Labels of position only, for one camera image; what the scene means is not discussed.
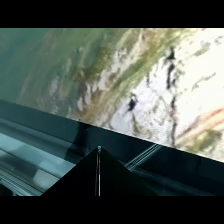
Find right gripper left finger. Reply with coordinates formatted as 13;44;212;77
40;145;100;197

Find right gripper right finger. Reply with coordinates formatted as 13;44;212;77
99;145;158;197

